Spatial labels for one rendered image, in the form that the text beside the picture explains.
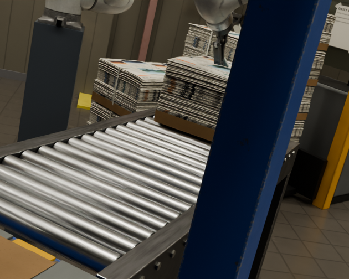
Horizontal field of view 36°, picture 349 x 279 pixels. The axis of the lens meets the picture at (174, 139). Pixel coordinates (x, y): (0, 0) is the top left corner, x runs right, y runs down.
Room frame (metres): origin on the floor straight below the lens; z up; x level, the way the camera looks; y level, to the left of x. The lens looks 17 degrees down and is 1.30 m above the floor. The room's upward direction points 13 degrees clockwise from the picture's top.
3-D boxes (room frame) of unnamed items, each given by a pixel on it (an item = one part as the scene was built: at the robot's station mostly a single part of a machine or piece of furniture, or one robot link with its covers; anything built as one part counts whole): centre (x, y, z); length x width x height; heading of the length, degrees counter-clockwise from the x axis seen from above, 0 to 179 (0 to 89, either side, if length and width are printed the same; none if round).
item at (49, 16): (2.28, 0.58, 1.03); 0.22 x 0.18 x 0.06; 11
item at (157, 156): (1.49, 0.03, 0.77); 0.47 x 0.05 x 0.05; 68
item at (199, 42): (3.07, -0.16, 0.95); 0.38 x 0.29 x 0.23; 47
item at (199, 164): (1.55, 0.01, 0.77); 0.47 x 0.05 x 0.05; 68
